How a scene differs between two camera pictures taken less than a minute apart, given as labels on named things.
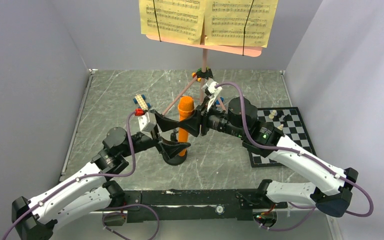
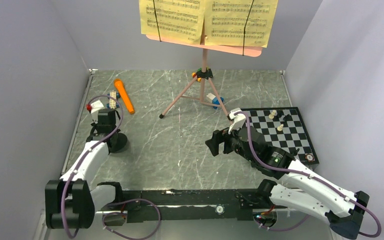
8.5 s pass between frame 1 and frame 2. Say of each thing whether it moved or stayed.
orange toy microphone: moved
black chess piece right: stayed
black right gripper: moved
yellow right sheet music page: stayed
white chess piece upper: stayed
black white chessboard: stayed
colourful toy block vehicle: stayed
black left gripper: moved
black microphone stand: moved
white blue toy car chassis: moved
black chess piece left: stayed
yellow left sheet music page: stayed
